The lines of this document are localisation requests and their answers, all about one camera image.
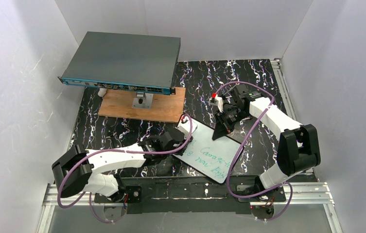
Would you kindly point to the grey network switch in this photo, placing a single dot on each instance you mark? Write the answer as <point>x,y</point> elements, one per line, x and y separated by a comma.
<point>120,61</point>

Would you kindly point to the grey metal bracket stand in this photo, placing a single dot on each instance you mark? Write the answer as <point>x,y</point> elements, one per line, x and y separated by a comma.
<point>143,100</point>

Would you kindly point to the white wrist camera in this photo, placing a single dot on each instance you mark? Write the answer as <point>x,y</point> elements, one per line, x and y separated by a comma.
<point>217,101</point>
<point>186,126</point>

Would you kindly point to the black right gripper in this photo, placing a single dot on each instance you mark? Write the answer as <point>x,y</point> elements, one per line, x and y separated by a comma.
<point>222,121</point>

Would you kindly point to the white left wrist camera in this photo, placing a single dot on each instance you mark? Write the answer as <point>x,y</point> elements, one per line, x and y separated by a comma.
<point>186,126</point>

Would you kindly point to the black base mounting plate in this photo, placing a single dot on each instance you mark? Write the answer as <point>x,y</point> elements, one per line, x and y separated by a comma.
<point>197,194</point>

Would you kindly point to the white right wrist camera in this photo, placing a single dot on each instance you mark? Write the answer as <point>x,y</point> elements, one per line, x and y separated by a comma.
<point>217,101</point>

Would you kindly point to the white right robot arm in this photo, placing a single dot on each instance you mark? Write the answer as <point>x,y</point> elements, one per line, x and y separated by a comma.
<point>298,146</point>

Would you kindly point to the aluminium front frame rail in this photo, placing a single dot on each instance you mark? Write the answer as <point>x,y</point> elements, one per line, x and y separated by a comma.
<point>302,193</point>

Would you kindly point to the small whiteboard black frame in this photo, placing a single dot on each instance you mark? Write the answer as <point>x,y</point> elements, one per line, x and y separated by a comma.
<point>208,158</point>

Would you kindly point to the plywood board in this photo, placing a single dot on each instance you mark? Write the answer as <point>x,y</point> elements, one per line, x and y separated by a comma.
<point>165,108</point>

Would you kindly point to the white cylinder switch foot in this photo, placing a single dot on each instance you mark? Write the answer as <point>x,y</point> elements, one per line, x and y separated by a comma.
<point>101,93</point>

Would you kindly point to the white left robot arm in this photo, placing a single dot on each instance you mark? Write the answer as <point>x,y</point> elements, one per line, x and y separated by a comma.
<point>80,170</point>

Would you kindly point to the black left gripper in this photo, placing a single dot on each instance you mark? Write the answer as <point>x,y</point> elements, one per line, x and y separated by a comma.
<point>182,141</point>

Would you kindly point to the aluminium right side rail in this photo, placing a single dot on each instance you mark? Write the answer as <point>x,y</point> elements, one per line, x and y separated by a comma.
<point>276,65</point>

